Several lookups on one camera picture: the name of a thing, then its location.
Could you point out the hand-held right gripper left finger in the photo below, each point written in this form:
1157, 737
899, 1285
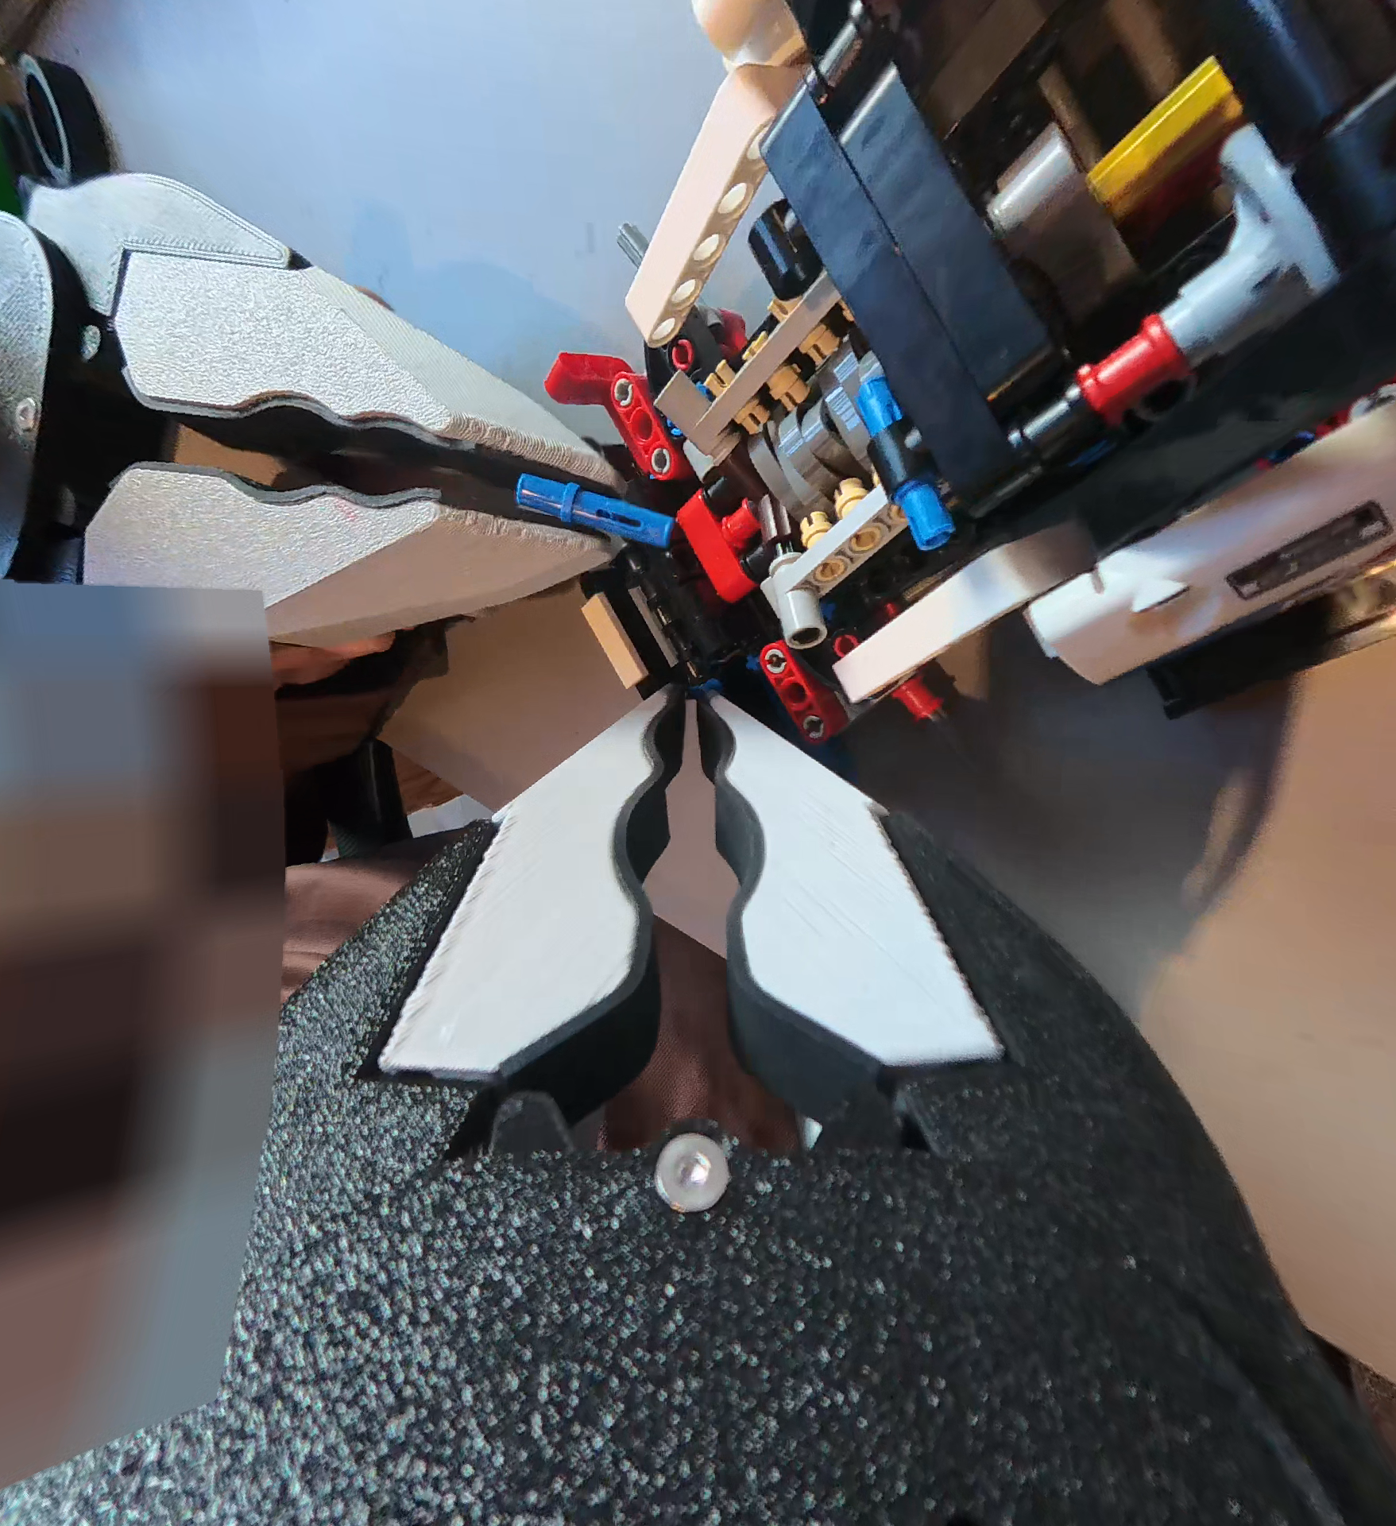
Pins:
530, 942

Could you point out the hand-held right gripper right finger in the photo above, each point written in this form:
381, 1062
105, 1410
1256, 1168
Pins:
852, 942

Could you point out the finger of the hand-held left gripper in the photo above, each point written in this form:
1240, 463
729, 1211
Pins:
245, 334
328, 561

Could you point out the blue connector pin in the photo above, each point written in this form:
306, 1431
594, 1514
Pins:
590, 509

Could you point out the toy brick race car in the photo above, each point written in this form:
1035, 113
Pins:
947, 299

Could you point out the grey desk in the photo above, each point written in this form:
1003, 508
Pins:
412, 144

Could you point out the person's left hand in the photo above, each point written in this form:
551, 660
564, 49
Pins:
328, 663

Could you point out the black toy wheel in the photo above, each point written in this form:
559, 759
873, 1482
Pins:
54, 120

